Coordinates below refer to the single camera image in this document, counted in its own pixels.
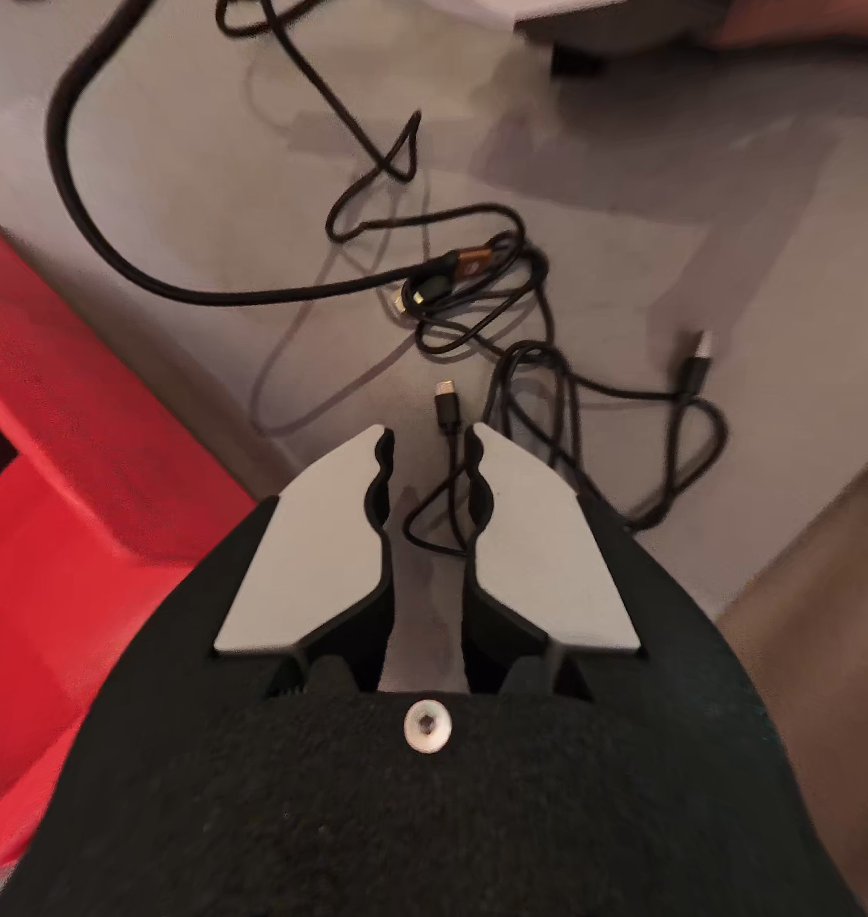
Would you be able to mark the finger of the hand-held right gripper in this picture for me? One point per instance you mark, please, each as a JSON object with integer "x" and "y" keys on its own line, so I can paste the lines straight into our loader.
{"x": 548, "y": 6}

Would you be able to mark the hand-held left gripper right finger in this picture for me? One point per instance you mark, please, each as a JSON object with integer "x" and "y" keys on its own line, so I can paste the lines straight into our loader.
{"x": 548, "y": 566}

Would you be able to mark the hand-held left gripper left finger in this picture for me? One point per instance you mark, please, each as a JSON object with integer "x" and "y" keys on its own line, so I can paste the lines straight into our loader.
{"x": 305, "y": 566}

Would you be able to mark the red plastic bin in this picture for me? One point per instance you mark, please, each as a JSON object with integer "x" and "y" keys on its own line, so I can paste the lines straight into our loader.
{"x": 83, "y": 537}

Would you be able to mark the person's right forearm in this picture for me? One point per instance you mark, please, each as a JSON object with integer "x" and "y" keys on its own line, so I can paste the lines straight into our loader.
{"x": 806, "y": 21}

